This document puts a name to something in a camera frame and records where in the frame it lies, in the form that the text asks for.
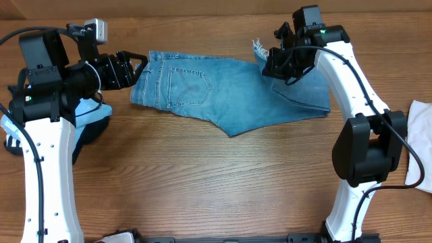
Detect beige folded cloth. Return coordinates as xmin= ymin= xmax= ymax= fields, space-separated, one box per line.
xmin=407 ymin=101 xmax=431 ymax=193

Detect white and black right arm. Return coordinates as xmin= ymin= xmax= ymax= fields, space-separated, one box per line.
xmin=263 ymin=5 xmax=407 ymax=242

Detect blue denim jeans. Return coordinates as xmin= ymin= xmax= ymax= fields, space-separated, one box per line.
xmin=130 ymin=40 xmax=331 ymax=136

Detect light blue printed t-shirt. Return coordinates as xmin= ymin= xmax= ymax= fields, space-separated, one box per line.
xmin=0 ymin=97 xmax=113 ymax=149

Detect black folded garment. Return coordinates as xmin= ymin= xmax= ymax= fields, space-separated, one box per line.
xmin=1 ymin=115 xmax=109 ymax=165

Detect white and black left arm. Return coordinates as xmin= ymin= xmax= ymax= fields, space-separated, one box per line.
xmin=4 ymin=24 xmax=148 ymax=242

